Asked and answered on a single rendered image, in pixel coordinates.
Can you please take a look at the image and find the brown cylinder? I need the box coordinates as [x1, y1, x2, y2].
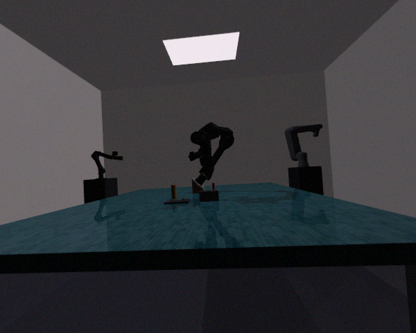
[171, 185, 177, 199]

